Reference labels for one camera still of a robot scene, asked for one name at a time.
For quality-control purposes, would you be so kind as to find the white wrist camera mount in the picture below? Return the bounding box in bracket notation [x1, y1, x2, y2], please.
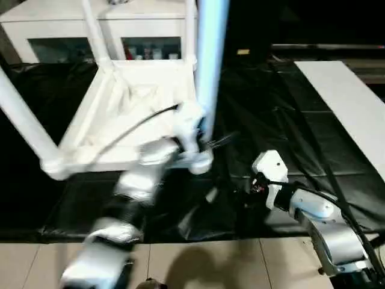
[251, 149, 289, 208]
[173, 102, 206, 155]

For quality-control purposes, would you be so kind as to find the white plastic table top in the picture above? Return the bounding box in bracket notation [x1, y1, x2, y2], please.
[40, 58, 213, 181]

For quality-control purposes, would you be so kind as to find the long black bar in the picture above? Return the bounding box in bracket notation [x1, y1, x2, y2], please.
[272, 43, 385, 51]

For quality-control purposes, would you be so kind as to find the black work mat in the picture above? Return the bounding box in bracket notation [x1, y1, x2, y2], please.
[0, 58, 385, 243]

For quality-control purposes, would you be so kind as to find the white plastic table leg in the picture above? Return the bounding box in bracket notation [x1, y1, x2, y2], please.
[188, 0, 230, 175]
[81, 0, 114, 69]
[0, 64, 66, 181]
[185, 0, 199, 66]

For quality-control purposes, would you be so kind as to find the white flat board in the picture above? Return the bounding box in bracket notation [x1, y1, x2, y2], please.
[294, 60, 385, 178]

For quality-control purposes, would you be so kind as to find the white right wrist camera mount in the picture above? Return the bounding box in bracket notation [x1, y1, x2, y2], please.
[251, 149, 289, 208]

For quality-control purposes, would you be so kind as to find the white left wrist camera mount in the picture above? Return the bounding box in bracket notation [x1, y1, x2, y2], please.
[173, 102, 206, 155]

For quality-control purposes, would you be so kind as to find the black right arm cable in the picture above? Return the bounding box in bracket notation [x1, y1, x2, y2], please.
[269, 180, 385, 272]

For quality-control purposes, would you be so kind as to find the white cabinet with glass doors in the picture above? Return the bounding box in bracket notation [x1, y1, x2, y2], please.
[0, 0, 199, 64]

